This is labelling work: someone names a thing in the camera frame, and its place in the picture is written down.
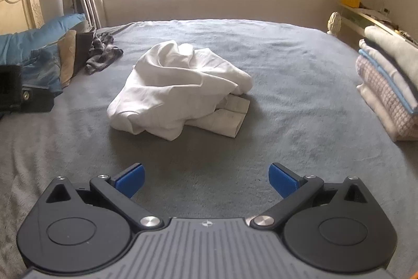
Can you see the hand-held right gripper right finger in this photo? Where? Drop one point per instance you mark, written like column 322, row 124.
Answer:
column 282, row 181

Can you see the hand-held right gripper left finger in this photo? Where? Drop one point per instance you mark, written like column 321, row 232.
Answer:
column 130, row 181

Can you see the white shirt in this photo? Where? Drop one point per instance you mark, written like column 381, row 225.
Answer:
column 176, row 86

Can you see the stack of folded clothes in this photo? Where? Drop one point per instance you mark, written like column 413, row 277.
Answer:
column 398, row 47

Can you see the blue pillow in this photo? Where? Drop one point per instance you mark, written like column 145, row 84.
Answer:
column 29, row 40

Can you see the tan cushion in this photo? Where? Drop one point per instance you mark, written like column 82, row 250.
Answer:
column 67, row 56

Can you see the black cushion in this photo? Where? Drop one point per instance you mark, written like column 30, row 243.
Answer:
column 83, row 50

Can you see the dark plaid shirt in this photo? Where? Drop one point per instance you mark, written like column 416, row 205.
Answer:
column 103, row 53

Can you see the folded cream cloth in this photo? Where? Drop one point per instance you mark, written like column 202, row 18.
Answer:
column 382, row 120

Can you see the stack of folded towels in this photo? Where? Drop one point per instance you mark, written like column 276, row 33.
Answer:
column 388, row 102

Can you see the folded blue-edged white cloth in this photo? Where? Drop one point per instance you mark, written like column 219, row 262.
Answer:
column 385, row 73

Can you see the cream wooden footboard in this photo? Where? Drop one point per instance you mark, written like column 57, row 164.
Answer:
column 334, row 22

